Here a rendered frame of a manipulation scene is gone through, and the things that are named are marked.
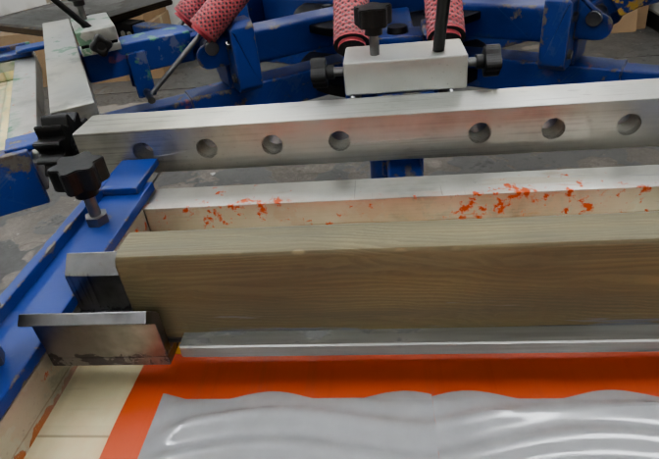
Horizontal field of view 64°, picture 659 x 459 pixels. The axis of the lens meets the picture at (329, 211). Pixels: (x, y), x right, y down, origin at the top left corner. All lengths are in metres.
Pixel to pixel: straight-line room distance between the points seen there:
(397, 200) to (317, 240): 0.18
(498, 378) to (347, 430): 0.11
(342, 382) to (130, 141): 0.34
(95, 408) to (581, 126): 0.47
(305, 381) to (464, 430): 0.11
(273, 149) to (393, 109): 0.13
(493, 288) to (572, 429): 0.09
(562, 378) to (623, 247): 0.10
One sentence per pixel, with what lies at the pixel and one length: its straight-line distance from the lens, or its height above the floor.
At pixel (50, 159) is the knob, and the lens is 0.62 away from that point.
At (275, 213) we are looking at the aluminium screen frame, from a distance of 0.50.
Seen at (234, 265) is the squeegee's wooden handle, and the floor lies 1.05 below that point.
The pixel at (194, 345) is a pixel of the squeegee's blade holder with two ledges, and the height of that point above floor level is 1.00.
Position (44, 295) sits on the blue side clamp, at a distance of 0.45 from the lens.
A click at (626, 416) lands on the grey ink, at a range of 0.37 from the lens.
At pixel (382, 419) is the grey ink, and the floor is 0.96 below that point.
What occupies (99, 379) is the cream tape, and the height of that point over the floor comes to 0.96.
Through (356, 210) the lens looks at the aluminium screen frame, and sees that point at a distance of 0.49.
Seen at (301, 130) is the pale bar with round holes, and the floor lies 1.03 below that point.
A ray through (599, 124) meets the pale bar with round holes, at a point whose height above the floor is 1.02.
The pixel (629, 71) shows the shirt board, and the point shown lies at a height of 0.92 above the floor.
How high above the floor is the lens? 1.24
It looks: 33 degrees down
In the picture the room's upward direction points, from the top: 7 degrees counter-clockwise
